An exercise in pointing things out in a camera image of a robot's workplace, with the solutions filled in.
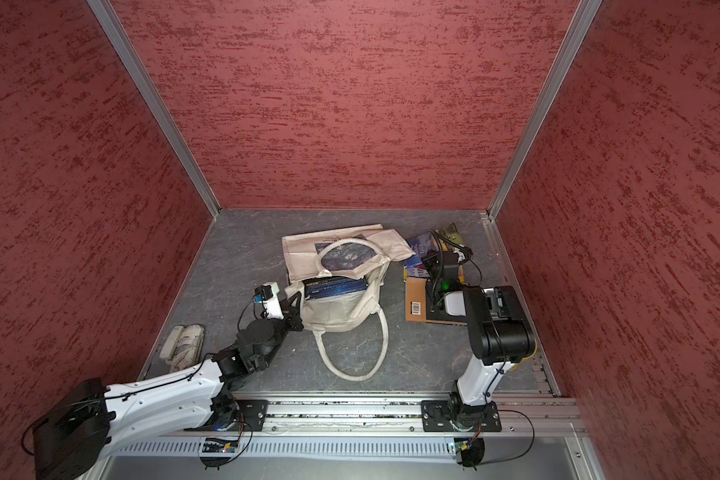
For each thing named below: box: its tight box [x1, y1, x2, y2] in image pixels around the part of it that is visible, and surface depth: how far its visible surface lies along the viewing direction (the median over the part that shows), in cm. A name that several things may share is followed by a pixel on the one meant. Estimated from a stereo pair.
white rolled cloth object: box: [159, 324, 205, 372], surface depth 85 cm
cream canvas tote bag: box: [282, 224, 416, 381], surface depth 87 cm
